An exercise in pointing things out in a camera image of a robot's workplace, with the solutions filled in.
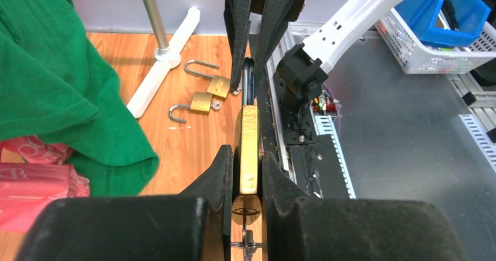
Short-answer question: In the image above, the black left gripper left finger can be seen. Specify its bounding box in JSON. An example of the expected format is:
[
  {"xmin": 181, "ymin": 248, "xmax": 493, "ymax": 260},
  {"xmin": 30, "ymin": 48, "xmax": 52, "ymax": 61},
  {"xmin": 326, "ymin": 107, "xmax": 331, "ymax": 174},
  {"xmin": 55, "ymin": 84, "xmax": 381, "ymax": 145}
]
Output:
[{"xmin": 16, "ymin": 145, "xmax": 233, "ymax": 260}]

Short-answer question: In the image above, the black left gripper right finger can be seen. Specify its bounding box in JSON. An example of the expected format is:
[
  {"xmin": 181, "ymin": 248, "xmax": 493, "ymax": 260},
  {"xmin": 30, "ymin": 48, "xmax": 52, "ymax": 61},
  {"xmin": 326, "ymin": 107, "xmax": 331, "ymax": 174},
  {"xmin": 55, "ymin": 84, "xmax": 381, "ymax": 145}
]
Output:
[{"xmin": 261, "ymin": 153, "xmax": 467, "ymax": 260}]

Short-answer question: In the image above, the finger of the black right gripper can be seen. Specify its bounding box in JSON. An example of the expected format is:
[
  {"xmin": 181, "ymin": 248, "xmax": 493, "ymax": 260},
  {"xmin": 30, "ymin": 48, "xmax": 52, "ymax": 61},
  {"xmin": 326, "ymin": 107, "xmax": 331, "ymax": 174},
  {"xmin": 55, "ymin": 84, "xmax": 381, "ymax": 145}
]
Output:
[
  {"xmin": 253, "ymin": 0, "xmax": 305, "ymax": 97},
  {"xmin": 223, "ymin": 0, "xmax": 252, "ymax": 92}
]

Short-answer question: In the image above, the silver key ring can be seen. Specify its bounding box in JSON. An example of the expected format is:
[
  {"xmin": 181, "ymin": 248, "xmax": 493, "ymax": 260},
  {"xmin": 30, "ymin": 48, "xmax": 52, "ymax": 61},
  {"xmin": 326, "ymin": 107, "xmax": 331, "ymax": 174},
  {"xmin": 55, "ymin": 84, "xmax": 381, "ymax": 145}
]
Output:
[{"xmin": 230, "ymin": 211, "xmax": 263, "ymax": 261}]

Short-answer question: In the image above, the large brass padlock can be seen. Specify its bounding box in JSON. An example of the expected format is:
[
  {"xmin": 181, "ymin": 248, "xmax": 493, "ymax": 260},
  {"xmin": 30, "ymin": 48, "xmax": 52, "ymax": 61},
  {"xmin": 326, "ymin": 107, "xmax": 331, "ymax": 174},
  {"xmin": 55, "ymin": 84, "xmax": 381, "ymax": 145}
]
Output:
[{"xmin": 232, "ymin": 57, "xmax": 263, "ymax": 225}]

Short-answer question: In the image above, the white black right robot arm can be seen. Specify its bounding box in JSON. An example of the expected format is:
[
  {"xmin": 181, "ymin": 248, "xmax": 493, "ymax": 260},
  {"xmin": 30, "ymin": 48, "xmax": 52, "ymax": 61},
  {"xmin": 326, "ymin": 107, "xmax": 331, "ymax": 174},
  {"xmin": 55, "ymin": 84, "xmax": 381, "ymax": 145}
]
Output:
[{"xmin": 223, "ymin": 0, "xmax": 403, "ymax": 145}]

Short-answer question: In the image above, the small brass padlock with key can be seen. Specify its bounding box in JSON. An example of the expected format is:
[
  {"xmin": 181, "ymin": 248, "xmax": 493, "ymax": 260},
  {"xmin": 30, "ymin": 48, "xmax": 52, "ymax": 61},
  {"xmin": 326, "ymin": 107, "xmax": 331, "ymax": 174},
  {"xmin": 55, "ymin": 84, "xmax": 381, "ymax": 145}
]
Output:
[{"xmin": 168, "ymin": 92, "xmax": 222, "ymax": 123}]

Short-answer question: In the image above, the small brass padlock open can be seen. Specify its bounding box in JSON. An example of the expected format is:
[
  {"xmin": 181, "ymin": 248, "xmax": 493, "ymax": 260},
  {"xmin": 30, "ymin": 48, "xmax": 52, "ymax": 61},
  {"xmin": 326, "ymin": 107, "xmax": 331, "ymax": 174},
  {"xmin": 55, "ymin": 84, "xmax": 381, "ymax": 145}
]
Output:
[{"xmin": 183, "ymin": 60, "xmax": 231, "ymax": 99}]

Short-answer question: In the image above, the metal clothes rack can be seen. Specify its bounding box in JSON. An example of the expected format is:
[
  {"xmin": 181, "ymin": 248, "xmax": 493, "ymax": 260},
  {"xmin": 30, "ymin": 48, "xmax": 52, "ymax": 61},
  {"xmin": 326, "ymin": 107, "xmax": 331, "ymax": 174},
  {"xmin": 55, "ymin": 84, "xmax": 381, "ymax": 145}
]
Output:
[{"xmin": 127, "ymin": 0, "xmax": 201, "ymax": 119}]

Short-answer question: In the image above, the white perforated basket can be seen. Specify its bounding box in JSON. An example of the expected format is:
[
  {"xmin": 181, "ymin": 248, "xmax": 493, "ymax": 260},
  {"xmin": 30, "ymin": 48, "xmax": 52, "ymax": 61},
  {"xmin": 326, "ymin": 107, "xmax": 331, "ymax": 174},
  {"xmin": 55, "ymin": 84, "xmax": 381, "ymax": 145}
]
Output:
[{"xmin": 375, "ymin": 9, "xmax": 495, "ymax": 74}]

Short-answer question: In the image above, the pink printed shirt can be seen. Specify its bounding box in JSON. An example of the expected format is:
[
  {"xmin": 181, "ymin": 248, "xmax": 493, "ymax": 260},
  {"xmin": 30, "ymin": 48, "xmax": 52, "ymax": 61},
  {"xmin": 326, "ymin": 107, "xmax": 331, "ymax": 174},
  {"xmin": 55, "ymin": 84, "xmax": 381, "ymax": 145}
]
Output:
[{"xmin": 1, "ymin": 136, "xmax": 90, "ymax": 232}]

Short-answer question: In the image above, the blue plastic bin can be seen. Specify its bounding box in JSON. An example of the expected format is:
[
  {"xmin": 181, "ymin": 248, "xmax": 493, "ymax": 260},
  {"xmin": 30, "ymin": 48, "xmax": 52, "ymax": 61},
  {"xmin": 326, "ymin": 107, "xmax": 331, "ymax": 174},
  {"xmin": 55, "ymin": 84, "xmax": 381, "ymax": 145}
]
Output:
[{"xmin": 395, "ymin": 0, "xmax": 491, "ymax": 47}]

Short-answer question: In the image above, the green t-shirt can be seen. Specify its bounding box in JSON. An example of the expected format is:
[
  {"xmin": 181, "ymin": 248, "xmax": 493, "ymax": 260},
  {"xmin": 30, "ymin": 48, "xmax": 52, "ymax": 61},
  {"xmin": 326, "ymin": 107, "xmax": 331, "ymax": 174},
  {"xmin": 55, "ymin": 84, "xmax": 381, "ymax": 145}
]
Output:
[{"xmin": 1, "ymin": 0, "xmax": 159, "ymax": 196}]

